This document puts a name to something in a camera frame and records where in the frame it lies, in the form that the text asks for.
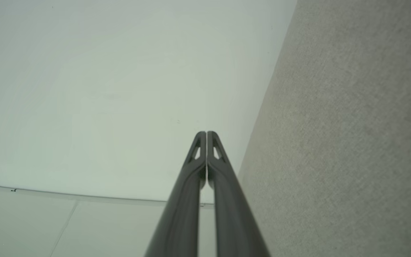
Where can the grey fabric sofa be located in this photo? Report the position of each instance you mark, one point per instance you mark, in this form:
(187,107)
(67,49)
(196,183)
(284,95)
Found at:
(344,135)

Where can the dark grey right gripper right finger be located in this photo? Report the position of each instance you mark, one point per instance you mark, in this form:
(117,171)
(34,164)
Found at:
(234,217)

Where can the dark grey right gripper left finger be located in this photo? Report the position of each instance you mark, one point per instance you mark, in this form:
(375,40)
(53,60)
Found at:
(180,217)

